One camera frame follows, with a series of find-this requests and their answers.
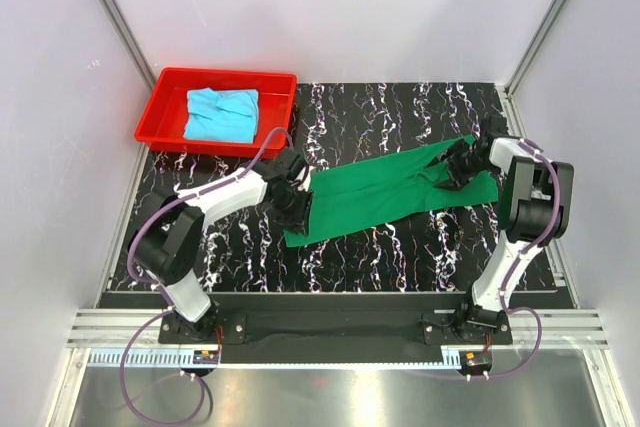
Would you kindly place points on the green t-shirt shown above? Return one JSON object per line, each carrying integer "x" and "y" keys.
{"x": 368, "y": 193}

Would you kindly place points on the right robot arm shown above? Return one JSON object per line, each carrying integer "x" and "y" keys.
{"x": 533, "y": 209}

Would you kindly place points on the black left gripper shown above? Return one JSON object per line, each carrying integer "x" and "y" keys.
{"x": 299, "y": 221}

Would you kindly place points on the red plastic bin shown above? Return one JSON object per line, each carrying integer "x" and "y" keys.
{"x": 162, "y": 124}

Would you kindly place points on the blue folded t-shirt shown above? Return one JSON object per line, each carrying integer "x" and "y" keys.
{"x": 222, "y": 116}

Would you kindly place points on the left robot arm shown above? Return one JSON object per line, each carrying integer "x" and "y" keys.
{"x": 163, "y": 249}

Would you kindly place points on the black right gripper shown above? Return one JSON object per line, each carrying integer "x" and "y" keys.
{"x": 456, "y": 179}

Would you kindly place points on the aluminium frame post left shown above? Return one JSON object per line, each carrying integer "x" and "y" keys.
{"x": 129, "y": 41}

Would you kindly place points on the aluminium frame post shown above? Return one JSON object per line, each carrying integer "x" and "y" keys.
{"x": 129, "y": 41}
{"x": 541, "y": 34}

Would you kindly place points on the aluminium frame post right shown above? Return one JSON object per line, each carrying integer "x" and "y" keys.
{"x": 541, "y": 34}

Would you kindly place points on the aluminium front rail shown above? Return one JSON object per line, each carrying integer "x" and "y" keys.
{"x": 115, "y": 337}

